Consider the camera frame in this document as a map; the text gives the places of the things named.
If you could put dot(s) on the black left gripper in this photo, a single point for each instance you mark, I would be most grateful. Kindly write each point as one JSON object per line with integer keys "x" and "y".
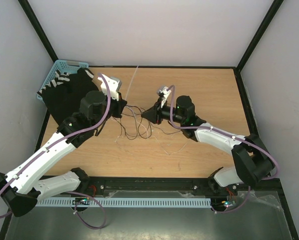
{"x": 119, "y": 105}

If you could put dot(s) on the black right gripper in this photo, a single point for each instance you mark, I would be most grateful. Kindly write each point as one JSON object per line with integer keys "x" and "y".
{"x": 154, "y": 114}

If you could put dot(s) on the white zip tie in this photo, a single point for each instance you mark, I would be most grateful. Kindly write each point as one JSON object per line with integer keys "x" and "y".
{"x": 131, "y": 82}

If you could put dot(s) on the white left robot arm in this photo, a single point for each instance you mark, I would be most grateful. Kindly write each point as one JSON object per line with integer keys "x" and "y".
{"x": 22, "y": 188}

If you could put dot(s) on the black striped cloth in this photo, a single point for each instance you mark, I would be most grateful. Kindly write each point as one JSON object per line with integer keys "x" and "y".
{"x": 63, "y": 94}

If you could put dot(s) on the blue plastic basket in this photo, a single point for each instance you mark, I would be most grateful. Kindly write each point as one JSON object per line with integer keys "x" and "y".
{"x": 64, "y": 66}

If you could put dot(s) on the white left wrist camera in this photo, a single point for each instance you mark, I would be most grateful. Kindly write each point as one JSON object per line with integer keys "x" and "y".
{"x": 112, "y": 84}

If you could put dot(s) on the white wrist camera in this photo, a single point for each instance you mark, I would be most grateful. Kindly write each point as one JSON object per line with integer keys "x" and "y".
{"x": 163, "y": 92}
{"x": 112, "y": 84}

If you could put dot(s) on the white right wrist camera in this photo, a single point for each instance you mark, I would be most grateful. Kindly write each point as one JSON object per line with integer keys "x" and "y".
{"x": 163, "y": 92}

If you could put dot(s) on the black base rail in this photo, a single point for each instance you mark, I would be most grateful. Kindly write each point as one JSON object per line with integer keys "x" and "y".
{"x": 103, "y": 186}

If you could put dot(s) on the black frame post left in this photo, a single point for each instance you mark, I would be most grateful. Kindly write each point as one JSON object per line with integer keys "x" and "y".
{"x": 29, "y": 12}

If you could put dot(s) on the black frame post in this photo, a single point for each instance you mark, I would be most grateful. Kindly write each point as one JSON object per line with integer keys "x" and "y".
{"x": 29, "y": 12}
{"x": 269, "y": 16}

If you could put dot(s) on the black frame post right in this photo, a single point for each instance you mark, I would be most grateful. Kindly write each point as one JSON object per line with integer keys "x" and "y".
{"x": 269, "y": 16}

